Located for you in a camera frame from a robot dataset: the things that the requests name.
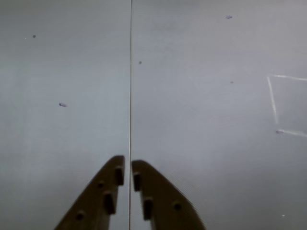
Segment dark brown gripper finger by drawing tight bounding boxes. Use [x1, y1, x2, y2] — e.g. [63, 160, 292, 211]
[54, 155, 126, 230]
[131, 160, 207, 230]

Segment grey rubber mat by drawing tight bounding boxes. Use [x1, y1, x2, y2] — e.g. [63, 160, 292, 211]
[0, 0, 131, 230]
[130, 0, 307, 230]

